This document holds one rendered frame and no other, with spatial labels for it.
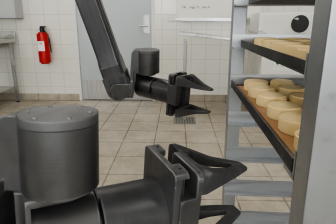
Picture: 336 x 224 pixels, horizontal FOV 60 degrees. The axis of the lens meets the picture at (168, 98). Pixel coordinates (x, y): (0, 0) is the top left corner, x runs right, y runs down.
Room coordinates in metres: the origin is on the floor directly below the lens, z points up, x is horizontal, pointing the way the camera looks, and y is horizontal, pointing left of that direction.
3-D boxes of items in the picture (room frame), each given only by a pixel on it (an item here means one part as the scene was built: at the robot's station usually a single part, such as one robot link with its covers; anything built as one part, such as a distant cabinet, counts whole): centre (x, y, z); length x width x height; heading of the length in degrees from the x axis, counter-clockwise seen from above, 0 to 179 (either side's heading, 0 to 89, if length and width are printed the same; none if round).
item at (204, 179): (0.26, -0.04, 0.93); 0.09 x 0.07 x 0.07; 116
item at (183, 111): (0.67, -0.06, 0.91); 0.09 x 0.07 x 0.07; 57
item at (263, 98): (0.49, -0.18, 0.96); 0.05 x 0.05 x 0.02
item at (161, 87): (0.71, 0.00, 0.93); 0.07 x 0.07 x 0.10; 57
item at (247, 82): (0.61, -0.19, 0.96); 0.05 x 0.05 x 0.02
